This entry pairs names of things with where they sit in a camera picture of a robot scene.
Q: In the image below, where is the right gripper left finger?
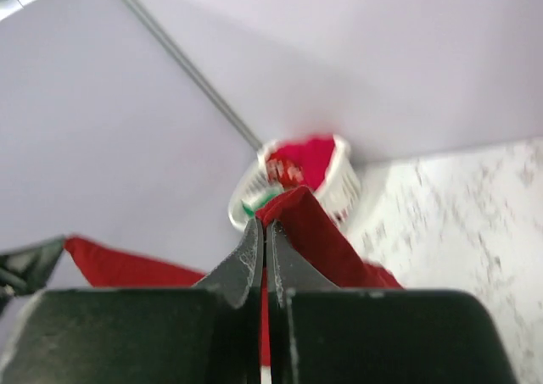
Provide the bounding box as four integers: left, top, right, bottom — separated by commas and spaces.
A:
193, 219, 264, 309

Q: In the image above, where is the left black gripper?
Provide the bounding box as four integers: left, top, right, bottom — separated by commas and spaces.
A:
1, 236, 66, 312

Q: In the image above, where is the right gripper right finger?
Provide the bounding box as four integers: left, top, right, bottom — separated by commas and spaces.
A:
266, 220, 339, 308

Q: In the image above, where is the dark red t shirt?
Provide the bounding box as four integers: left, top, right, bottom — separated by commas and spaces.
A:
64, 187, 398, 381

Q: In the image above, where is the green shirt in basket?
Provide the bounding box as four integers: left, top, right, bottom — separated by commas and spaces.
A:
241, 186, 283, 217

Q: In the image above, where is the white laundry basket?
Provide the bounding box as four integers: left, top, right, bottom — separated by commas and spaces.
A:
227, 135, 361, 231

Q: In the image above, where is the red printed shirt in basket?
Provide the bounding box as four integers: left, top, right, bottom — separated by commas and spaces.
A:
266, 157, 305, 189

